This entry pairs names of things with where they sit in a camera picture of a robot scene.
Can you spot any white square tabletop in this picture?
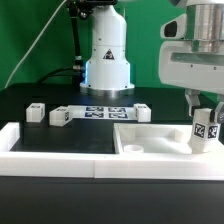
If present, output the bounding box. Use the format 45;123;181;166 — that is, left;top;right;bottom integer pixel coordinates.
113;123;224;155

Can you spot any black cable bundle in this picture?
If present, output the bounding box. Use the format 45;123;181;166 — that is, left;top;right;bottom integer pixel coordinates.
36;0;118;84

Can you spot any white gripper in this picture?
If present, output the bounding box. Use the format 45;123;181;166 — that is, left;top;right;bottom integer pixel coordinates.
158;14;224;124

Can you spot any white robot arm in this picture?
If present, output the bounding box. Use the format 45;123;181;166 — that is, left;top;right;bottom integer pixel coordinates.
78;0;224;124

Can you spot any white U-shaped fence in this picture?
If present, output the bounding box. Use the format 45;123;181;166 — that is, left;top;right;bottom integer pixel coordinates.
0;122;224;180

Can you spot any white cable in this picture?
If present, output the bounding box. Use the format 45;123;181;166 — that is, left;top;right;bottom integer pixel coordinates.
3;0;68;90

